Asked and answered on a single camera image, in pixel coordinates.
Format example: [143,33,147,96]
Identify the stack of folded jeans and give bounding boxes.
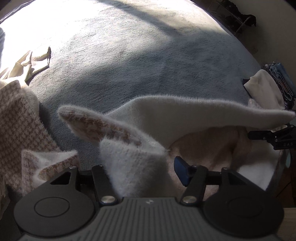
[262,62,295,110]

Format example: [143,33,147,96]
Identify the folded cream garment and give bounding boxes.
[243,69,285,110]

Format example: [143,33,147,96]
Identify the pink houndstooth fuzzy sweater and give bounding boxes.
[1,81,295,197]

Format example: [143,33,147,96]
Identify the cream thin strappy garment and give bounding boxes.
[1,47,51,83]

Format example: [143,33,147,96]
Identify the grey fleece bed blanket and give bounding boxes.
[1,1,260,168]

